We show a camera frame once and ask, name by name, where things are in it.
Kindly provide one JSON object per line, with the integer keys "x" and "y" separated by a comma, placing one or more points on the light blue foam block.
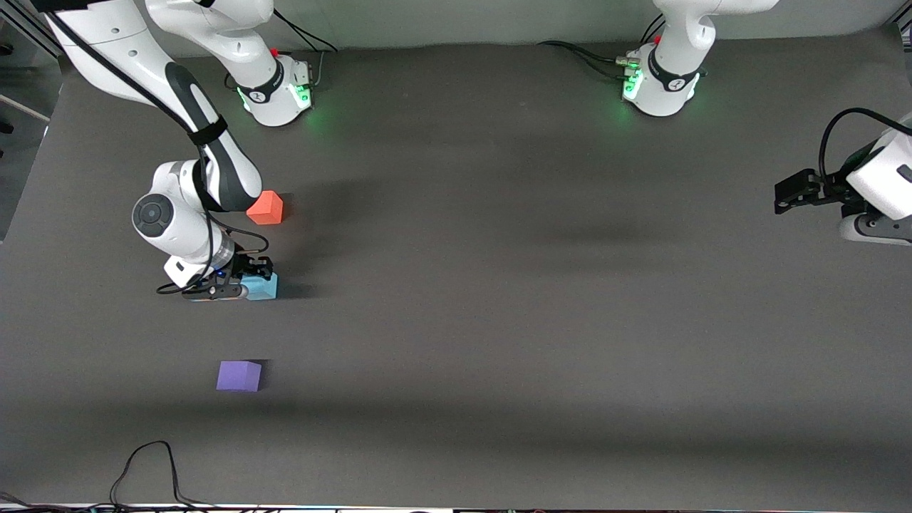
{"x": 263, "y": 288}

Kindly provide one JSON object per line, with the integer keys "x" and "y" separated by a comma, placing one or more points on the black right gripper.
{"x": 251, "y": 269}

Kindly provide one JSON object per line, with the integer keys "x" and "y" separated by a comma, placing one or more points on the purple foam block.
{"x": 239, "y": 375}

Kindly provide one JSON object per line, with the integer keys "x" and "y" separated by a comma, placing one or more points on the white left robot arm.
{"x": 677, "y": 57}

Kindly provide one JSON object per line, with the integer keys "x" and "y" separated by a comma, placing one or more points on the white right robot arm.
{"x": 214, "y": 157}

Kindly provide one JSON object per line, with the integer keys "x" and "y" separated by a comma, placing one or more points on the dark grey table mat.
{"x": 456, "y": 320}

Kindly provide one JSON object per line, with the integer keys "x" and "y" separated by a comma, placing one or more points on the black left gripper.
{"x": 835, "y": 190}

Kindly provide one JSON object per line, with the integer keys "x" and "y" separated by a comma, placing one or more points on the aluminium frame rail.
{"x": 32, "y": 32}

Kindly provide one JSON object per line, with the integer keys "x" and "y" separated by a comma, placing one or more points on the orange foam block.
{"x": 267, "y": 209}

